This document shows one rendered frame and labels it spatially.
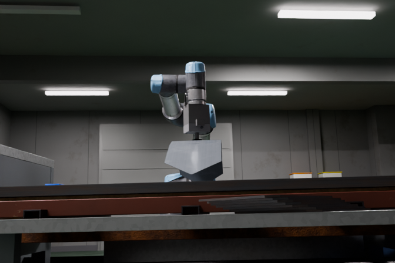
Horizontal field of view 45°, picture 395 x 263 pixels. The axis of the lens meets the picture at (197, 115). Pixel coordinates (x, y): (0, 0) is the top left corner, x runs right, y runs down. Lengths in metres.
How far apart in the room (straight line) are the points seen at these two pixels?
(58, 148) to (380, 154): 7.51
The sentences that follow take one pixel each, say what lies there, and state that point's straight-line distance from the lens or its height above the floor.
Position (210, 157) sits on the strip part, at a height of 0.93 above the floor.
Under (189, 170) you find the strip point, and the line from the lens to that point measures 1.45.
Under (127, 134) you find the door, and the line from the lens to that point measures 11.35.
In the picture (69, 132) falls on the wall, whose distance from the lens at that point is 11.55.
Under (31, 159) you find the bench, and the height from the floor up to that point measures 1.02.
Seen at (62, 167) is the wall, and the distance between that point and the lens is 11.47.
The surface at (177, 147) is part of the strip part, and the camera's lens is 1.64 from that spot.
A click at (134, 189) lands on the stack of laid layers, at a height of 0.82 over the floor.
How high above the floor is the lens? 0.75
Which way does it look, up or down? 12 degrees up
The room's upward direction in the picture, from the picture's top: 1 degrees counter-clockwise
